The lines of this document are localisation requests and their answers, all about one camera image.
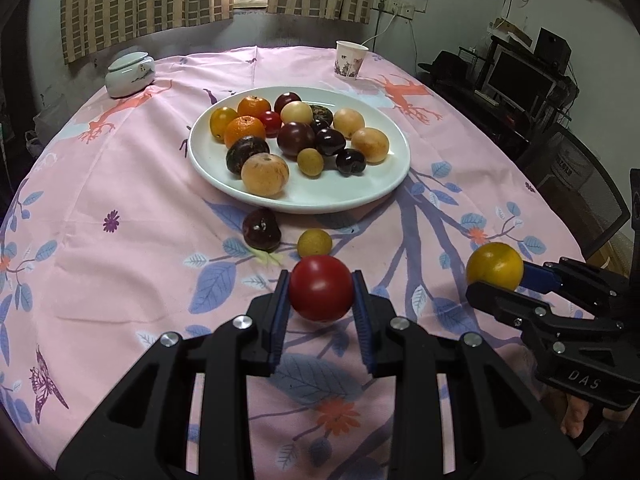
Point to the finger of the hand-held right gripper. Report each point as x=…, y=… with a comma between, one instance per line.
x=540, y=277
x=500, y=302

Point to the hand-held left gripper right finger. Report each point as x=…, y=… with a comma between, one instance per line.
x=362, y=320

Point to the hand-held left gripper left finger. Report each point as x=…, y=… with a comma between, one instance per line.
x=277, y=320

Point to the yellow plum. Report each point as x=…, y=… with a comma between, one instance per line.
x=222, y=121
x=495, y=265

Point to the white oval plate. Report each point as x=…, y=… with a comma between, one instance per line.
x=320, y=195

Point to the large tan peach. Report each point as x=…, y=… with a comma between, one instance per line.
x=265, y=175

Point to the small yellow-green fruit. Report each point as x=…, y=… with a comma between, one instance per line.
x=314, y=243
x=310, y=162

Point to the large dark passion fruit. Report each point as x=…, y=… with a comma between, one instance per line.
x=245, y=152

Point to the tan round fruit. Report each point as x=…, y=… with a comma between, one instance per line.
x=370, y=144

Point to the large dark red plum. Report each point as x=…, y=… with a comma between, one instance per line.
x=295, y=139

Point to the small dark purple plum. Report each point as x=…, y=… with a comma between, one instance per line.
x=319, y=125

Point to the pale yellow peach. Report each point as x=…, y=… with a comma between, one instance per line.
x=296, y=112

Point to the person's right hand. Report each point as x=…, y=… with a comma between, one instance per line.
x=577, y=415

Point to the black mesh office chair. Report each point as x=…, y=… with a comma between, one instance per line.
x=575, y=180

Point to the pink printed tablecloth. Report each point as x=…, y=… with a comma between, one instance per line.
x=125, y=260

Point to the large orange mandarin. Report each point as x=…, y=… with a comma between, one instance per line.
x=244, y=131

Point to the small red cherry tomato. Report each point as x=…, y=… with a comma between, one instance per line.
x=271, y=122

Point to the tan oval fruit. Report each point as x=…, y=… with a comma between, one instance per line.
x=348, y=122

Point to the computer monitor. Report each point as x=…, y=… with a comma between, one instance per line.
x=520, y=77

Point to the small dark passion fruit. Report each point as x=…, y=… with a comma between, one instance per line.
x=322, y=111

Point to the small orange mandarin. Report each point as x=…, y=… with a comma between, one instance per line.
x=253, y=106

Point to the black hat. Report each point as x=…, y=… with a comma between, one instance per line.
x=447, y=65

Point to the black speaker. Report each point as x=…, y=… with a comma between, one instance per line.
x=552, y=46

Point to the cardboard box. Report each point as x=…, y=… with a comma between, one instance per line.
x=512, y=30

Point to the printed paper cup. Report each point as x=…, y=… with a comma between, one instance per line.
x=350, y=60

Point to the white ceramic lidded jar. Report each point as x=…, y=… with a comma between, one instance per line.
x=129, y=76

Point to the clear plastic bag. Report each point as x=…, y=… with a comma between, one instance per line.
x=35, y=144

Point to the white wall power strip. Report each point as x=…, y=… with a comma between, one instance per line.
x=395, y=9

